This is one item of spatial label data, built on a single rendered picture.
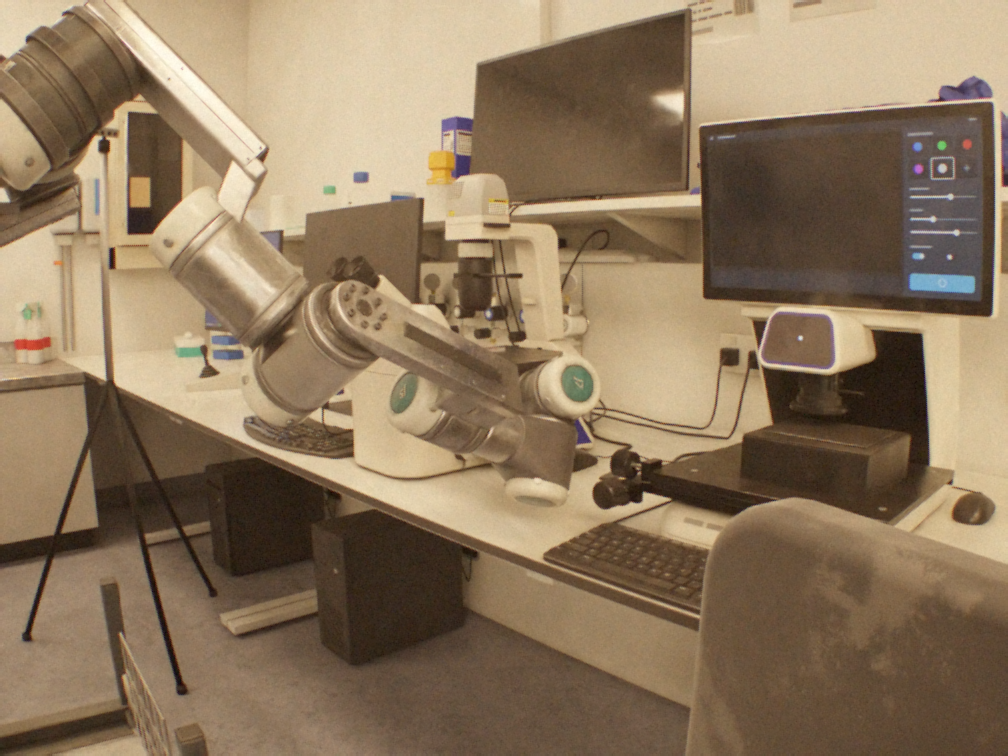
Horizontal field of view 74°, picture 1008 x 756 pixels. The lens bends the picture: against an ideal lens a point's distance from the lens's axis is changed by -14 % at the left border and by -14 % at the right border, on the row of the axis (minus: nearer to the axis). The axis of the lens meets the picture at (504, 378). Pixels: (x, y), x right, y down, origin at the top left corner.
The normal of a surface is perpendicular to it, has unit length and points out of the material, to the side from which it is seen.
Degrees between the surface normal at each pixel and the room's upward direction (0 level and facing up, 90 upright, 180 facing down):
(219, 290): 107
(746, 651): 90
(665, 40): 86
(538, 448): 73
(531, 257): 100
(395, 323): 56
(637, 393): 90
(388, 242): 86
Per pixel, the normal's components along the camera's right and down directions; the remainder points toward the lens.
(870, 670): -0.89, 0.07
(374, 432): -0.73, 0.11
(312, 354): -0.31, 0.47
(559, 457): 0.61, -0.18
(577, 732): 0.00, -0.99
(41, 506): 0.68, 0.11
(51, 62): 0.42, -0.11
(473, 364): 0.69, -0.48
